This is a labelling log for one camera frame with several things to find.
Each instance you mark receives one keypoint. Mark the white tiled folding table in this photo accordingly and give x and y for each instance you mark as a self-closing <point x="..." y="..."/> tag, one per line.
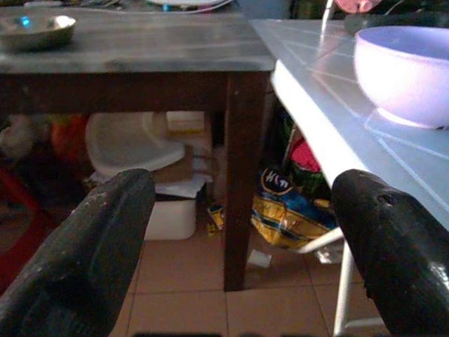
<point x="336" y="105"/>

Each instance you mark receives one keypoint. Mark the red green bag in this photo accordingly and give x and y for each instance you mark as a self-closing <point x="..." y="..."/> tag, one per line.
<point x="303" y="165"/>

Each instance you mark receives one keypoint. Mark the red plastic stool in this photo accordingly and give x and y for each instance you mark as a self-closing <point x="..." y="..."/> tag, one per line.
<point x="17" y="224"/>

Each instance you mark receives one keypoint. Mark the white paper scrap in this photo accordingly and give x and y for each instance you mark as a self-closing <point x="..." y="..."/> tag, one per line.
<point x="259" y="258"/>

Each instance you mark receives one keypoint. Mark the dark wooden table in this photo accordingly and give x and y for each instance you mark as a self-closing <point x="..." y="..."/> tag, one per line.
<point x="140" y="63"/>

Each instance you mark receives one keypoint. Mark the orange bag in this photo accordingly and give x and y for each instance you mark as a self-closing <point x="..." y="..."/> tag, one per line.
<point x="68" y="140"/>

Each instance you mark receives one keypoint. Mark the white plastic bowl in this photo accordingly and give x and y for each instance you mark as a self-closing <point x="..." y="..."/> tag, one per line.
<point x="403" y="73"/>

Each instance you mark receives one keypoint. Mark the yellow blue plastic bag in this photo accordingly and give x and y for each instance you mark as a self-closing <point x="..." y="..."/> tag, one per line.
<point x="287" y="214"/>

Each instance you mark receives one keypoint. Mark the shallow metal dish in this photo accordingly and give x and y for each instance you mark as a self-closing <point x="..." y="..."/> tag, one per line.
<point x="35" y="33"/>

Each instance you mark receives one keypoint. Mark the pink round object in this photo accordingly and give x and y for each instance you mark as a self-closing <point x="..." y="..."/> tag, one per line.
<point x="354" y="5"/>

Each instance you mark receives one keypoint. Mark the brown cardboard box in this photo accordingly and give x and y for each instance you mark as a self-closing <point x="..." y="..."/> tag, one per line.
<point x="179" y="165"/>

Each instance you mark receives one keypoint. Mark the white plastic box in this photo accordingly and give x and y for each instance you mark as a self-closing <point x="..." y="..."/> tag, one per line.
<point x="173" y="219"/>

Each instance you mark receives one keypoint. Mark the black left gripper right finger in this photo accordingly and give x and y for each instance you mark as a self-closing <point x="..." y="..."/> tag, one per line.
<point x="393" y="245"/>

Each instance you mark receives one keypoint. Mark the white plastic seat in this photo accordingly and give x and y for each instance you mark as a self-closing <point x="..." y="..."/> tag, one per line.
<point x="129" y="144"/>

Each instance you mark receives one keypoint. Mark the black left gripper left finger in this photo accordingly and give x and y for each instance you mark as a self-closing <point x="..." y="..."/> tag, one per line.
<point x="80" y="245"/>

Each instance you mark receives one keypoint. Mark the white plate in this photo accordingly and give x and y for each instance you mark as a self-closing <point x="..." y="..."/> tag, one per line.
<point x="191" y="3"/>

